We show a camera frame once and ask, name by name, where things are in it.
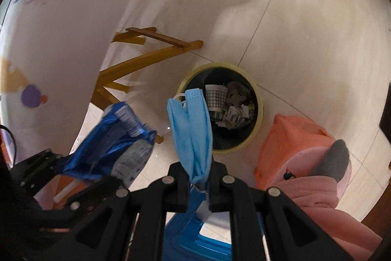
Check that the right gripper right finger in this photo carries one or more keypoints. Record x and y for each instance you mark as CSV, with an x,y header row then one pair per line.
x,y
223,195

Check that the blue plastic stool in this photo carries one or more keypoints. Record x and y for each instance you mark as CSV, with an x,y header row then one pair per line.
x,y
182,238

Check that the wooden table legs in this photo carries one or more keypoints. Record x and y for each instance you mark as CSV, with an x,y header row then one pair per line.
x,y
150,78

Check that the checkered paper cup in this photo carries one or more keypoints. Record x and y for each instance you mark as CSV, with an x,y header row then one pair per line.
x,y
215,97

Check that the cartoon printed tablecloth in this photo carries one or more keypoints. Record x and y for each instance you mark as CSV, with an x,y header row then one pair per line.
x,y
51,53

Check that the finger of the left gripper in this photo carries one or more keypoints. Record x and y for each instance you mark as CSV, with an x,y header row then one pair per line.
x,y
37,170
97,196

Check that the orange pink plastic stool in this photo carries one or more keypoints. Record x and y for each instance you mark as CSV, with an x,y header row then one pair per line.
x,y
300,155

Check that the yellow rimmed trash bin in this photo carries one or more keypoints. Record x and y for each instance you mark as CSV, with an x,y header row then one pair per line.
x,y
227,136

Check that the light blue face mask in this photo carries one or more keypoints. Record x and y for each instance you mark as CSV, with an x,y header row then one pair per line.
x,y
191,130

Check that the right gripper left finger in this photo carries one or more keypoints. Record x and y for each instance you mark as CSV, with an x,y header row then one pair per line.
x,y
179,190

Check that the blue foil snack wrapper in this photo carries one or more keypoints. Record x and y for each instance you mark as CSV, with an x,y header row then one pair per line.
x,y
120,145

